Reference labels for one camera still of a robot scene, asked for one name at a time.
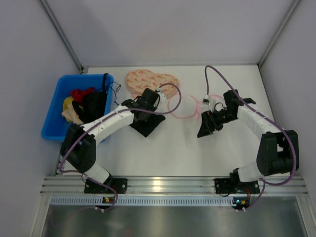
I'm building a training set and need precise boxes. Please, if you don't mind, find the white mesh laundry bag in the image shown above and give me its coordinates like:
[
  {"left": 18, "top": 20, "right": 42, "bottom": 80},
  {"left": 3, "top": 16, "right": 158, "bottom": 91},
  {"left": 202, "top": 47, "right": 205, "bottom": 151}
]
[{"left": 171, "top": 94, "right": 210, "bottom": 119}]

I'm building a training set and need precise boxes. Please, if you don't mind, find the black bra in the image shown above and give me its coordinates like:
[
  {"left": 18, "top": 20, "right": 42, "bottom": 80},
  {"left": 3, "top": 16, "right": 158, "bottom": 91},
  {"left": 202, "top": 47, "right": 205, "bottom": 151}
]
[{"left": 129, "top": 115, "right": 165, "bottom": 138}]

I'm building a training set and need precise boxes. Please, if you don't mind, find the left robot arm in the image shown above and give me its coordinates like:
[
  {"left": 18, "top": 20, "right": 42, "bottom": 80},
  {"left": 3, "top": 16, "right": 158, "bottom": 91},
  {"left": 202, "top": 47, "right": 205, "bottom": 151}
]
[{"left": 60, "top": 88, "right": 165, "bottom": 186}]

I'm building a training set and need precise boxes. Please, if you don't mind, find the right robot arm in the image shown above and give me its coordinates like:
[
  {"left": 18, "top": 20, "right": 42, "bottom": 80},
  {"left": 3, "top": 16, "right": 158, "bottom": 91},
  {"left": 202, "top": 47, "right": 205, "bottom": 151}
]
[{"left": 197, "top": 90, "right": 299, "bottom": 184}]

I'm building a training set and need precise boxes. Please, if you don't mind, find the tulip print laundry bag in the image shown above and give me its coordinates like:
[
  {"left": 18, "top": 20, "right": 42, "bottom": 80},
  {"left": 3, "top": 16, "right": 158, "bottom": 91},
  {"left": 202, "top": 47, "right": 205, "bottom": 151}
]
[{"left": 125, "top": 69, "right": 179, "bottom": 97}]

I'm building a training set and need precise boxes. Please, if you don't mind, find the red garment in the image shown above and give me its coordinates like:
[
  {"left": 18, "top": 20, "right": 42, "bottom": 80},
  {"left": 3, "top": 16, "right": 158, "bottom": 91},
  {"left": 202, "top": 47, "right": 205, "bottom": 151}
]
[{"left": 70, "top": 87, "right": 96, "bottom": 103}]

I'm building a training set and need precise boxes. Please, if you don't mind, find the beige garment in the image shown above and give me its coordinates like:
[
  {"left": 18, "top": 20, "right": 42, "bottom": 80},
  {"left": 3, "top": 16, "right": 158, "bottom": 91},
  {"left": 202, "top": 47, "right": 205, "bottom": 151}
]
[{"left": 62, "top": 103, "right": 83, "bottom": 125}]

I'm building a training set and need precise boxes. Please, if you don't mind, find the yellow garment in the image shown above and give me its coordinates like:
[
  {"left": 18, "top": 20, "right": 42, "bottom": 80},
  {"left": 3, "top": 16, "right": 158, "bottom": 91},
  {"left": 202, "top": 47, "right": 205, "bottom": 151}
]
[{"left": 62, "top": 96, "right": 74, "bottom": 111}]

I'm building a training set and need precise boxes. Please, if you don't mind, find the blue plastic bin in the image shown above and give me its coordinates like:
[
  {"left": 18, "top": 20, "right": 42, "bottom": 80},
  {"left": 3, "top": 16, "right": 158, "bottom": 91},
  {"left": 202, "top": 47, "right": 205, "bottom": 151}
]
[{"left": 41, "top": 74, "right": 114, "bottom": 142}]

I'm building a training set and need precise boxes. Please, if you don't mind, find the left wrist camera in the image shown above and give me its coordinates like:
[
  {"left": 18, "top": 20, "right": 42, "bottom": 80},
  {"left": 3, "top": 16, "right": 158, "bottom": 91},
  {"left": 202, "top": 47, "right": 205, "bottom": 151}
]
[{"left": 155, "top": 87, "right": 167, "bottom": 108}]

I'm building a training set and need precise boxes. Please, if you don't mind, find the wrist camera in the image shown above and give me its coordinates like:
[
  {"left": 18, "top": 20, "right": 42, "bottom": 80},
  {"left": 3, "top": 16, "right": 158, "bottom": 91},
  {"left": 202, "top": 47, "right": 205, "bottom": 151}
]
[
  {"left": 155, "top": 87, "right": 167, "bottom": 108},
  {"left": 202, "top": 95, "right": 216, "bottom": 108}
]

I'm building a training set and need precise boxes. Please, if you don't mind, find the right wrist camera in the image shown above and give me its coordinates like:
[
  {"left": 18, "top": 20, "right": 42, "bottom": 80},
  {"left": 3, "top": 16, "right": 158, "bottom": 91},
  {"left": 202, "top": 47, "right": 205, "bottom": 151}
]
[{"left": 202, "top": 95, "right": 216, "bottom": 108}]

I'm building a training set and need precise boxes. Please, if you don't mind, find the black garment with straps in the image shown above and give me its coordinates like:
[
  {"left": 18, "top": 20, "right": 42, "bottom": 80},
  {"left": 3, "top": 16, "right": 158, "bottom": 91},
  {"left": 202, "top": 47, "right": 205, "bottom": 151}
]
[{"left": 72, "top": 73, "right": 121, "bottom": 123}]

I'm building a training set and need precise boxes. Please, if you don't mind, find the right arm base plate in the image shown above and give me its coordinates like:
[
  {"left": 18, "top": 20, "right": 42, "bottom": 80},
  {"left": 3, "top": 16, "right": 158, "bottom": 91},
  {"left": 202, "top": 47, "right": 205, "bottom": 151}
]
[{"left": 214, "top": 178, "right": 260, "bottom": 197}]

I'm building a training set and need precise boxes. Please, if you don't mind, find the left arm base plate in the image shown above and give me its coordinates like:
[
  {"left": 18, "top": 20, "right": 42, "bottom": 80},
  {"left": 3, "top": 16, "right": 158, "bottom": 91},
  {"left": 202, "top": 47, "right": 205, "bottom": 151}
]
[{"left": 84, "top": 178, "right": 128, "bottom": 194}]

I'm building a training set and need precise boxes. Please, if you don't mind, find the aluminium mounting rail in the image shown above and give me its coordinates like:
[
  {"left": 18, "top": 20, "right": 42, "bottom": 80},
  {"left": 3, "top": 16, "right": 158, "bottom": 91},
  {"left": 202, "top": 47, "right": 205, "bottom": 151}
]
[{"left": 40, "top": 175, "right": 309, "bottom": 197}]

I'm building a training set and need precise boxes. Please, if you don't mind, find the perforated cable tray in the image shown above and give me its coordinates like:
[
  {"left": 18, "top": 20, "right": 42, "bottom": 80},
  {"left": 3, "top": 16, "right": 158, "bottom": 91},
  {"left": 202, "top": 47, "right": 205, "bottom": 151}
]
[{"left": 50, "top": 196, "right": 250, "bottom": 207}]

